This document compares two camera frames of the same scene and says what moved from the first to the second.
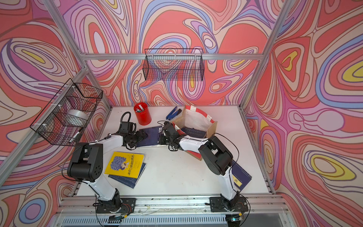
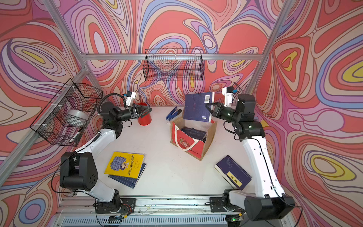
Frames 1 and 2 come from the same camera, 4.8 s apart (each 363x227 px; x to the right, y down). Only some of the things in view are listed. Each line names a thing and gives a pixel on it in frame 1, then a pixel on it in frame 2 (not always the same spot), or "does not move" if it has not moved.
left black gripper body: [136, 138] -> [125, 116]
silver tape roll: [77, 117] does not move
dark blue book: [152, 137] -> [194, 108]
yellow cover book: [125, 164] does not move
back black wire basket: [174, 65] does not move
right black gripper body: [163, 140] -> [227, 113]
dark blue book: [192, 132] does not move
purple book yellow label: [240, 176] does not move
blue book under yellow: [131, 182] does not move
